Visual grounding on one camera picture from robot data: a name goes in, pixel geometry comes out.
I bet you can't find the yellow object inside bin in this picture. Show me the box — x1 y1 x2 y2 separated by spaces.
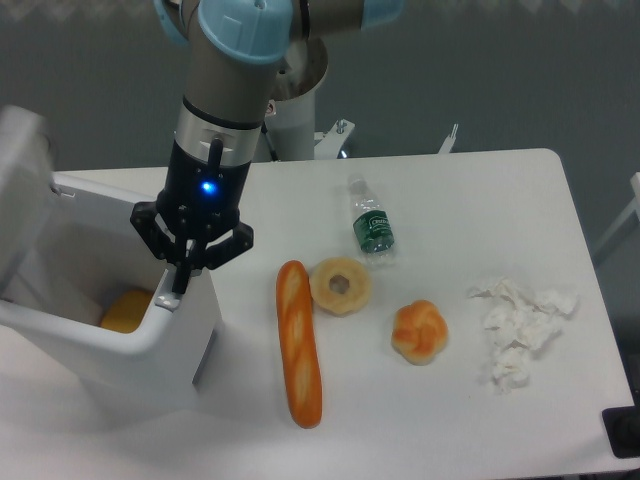
100 289 153 334

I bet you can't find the white push-lid trash can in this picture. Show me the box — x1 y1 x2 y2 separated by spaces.
1 106 221 408

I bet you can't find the black device at edge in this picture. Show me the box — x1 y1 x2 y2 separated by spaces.
602 407 639 459

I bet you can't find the long orange baguette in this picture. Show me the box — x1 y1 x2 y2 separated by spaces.
276 260 323 429

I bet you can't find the green label water bottle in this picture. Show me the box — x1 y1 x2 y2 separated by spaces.
347 174 396 268

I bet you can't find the crumpled white tissue paper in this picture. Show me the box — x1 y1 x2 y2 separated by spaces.
467 276 580 394

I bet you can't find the pale ring donut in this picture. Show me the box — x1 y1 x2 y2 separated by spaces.
310 257 372 316

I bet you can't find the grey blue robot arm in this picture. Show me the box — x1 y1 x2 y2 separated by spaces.
130 1 404 296

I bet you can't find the white metal base frame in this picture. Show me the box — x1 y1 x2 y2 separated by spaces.
259 119 461 162

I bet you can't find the round twisted bread roll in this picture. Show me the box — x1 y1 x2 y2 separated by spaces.
391 300 449 366

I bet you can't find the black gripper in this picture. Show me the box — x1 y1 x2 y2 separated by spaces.
130 140 254 293

